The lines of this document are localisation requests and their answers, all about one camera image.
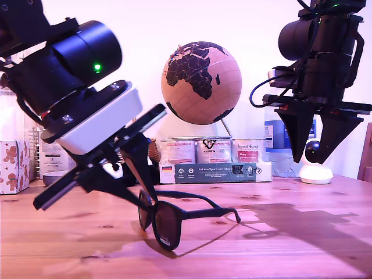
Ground cardboard can tray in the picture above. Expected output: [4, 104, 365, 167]
[159, 162, 273, 184]

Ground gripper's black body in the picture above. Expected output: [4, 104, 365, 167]
[33, 103, 169, 211]
[262, 54, 372, 120]

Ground black sunglasses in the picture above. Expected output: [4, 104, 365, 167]
[137, 188, 242, 252]

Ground thin black cable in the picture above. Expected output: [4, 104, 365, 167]
[249, 76, 294, 109]

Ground thick black sleeved cable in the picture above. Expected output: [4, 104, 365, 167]
[345, 30, 366, 90]
[16, 95, 44, 126]

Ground grey bowl white inside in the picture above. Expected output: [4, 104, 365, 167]
[42, 170, 70, 187]

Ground cork globe on metal stand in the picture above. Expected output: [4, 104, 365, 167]
[160, 41, 242, 141]

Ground small white round camera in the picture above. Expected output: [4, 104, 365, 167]
[299, 138, 335, 185]

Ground metal wire rack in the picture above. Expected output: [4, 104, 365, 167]
[28, 124, 41, 175]

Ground gingerbread print tissue box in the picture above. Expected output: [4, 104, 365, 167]
[0, 139, 31, 195]

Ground large clear water bottle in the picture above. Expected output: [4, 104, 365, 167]
[263, 109, 318, 178]

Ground clear plastic lidded container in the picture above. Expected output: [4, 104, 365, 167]
[0, 87, 40, 183]

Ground wicker basket with handle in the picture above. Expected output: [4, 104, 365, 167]
[147, 141, 161, 164]

